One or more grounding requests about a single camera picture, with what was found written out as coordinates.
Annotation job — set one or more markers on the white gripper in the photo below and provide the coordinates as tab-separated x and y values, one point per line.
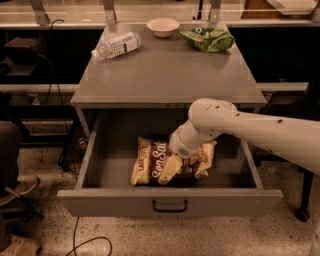
181	149

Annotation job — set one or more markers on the brown chip bag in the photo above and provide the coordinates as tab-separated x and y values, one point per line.
157	166

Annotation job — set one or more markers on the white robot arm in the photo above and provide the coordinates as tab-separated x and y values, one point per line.
295	140

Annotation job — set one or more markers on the grey open drawer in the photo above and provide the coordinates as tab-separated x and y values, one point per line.
232	188

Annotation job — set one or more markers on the grey metal cabinet counter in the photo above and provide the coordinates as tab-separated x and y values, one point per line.
162	72

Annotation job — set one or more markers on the green chip bag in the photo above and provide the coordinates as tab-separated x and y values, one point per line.
208	40

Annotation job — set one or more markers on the clear plastic water bottle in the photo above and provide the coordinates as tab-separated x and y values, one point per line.
117	46

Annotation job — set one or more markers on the white ceramic bowl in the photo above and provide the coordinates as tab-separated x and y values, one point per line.
162	27

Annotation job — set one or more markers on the black chair leg with caster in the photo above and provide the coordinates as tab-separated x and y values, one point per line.
302	213

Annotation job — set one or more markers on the tan shoe upper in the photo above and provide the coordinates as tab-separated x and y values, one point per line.
24	186

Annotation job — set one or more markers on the tan shoe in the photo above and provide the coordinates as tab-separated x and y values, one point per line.
20	246
24	186

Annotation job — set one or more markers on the brown trouser leg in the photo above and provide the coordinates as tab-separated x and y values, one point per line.
10	140

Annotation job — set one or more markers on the tan shoe lower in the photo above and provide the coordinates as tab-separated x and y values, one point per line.
20	246

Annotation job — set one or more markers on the dark box on shelf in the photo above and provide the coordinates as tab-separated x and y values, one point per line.
23	50

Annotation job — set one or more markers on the black drawer handle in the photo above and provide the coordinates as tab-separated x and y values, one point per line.
169	208

